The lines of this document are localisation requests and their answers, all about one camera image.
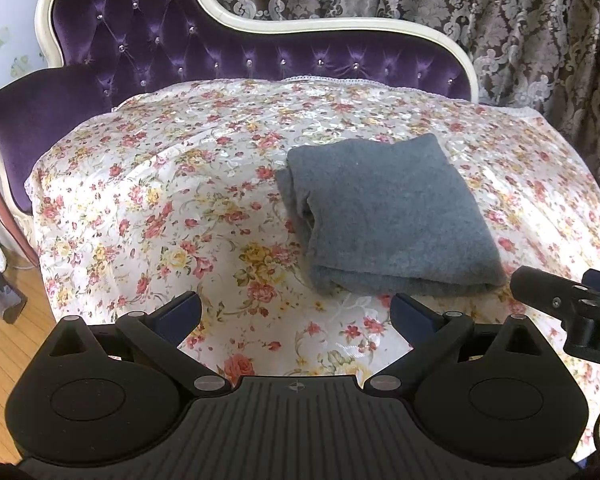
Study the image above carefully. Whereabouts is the grey stick vacuum cleaner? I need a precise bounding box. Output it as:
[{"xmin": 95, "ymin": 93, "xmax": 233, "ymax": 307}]
[{"xmin": 0, "ymin": 200, "xmax": 29, "ymax": 325}]

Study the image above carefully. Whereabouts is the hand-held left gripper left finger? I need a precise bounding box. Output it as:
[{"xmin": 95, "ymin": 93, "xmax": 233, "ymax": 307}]
[{"xmin": 47, "ymin": 291, "xmax": 227, "ymax": 395}]

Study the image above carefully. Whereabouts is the purple tufted sofa white frame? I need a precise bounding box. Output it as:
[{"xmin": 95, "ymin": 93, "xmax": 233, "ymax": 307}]
[{"xmin": 0, "ymin": 0, "xmax": 481, "ymax": 267}]

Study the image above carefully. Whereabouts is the floral sofa cover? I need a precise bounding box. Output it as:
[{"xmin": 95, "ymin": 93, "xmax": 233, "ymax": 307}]
[{"xmin": 25, "ymin": 76, "xmax": 600, "ymax": 463}]

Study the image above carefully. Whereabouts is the grey towel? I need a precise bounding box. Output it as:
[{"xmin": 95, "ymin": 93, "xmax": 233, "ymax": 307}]
[{"xmin": 275, "ymin": 133, "xmax": 509, "ymax": 297}]

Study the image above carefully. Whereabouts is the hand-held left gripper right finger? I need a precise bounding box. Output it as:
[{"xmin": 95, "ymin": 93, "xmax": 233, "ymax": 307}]
[{"xmin": 364, "ymin": 292, "xmax": 547, "ymax": 394}]

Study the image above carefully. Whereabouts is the brown damask curtain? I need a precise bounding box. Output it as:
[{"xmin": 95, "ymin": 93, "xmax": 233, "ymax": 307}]
[{"xmin": 200, "ymin": 0, "xmax": 600, "ymax": 222}]

